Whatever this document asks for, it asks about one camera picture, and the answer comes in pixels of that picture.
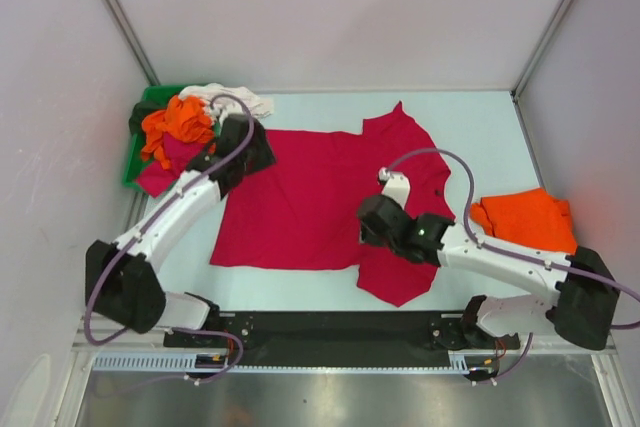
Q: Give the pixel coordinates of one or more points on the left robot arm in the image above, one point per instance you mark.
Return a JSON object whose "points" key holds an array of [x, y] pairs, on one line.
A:
{"points": [[121, 281]]}

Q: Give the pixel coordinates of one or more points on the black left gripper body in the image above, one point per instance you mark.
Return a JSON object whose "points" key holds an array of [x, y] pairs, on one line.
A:
{"points": [[258, 157]]}

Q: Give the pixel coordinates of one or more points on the green plastic bin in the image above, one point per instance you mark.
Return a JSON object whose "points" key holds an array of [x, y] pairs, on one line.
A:
{"points": [[134, 163]]}

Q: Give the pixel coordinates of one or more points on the dark green t shirt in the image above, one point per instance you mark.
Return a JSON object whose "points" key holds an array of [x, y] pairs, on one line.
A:
{"points": [[140, 111]]}

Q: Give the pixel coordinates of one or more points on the crumpled orange t shirt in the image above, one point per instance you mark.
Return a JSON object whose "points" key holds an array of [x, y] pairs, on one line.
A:
{"points": [[182, 117]]}

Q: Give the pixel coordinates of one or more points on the white t shirt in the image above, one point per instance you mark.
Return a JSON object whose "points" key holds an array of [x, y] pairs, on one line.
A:
{"points": [[259, 107]]}

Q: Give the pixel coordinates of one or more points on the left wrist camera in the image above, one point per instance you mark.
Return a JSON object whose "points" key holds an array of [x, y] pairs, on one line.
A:
{"points": [[220, 110]]}

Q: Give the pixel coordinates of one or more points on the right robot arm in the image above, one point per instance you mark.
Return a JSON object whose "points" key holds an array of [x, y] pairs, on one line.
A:
{"points": [[573, 295]]}

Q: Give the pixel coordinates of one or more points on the grey slotted cable duct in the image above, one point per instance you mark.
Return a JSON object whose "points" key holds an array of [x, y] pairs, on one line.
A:
{"points": [[213, 363]]}

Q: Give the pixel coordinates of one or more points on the folded orange t shirt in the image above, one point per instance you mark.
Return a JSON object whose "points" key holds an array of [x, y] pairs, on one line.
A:
{"points": [[533, 219]]}

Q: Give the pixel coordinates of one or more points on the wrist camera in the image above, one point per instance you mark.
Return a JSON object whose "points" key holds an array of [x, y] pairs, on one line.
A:
{"points": [[220, 110], [395, 185]]}

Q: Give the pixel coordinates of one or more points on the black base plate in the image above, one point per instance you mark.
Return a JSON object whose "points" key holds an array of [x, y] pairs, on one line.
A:
{"points": [[342, 339]]}

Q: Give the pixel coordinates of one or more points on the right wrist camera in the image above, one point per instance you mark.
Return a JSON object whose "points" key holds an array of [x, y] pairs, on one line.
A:
{"points": [[395, 185]]}

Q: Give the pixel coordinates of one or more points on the magenta t shirt in bin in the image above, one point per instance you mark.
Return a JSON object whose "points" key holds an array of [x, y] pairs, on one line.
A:
{"points": [[168, 155]]}

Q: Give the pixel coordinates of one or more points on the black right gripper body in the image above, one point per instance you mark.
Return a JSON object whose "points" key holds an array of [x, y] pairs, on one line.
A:
{"points": [[366, 236]]}

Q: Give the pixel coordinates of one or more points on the aluminium frame rail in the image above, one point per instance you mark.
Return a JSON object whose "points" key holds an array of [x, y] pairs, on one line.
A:
{"points": [[102, 327]]}

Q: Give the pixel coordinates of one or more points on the crimson t shirt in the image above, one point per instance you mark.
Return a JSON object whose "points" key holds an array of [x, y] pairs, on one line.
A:
{"points": [[300, 213]]}

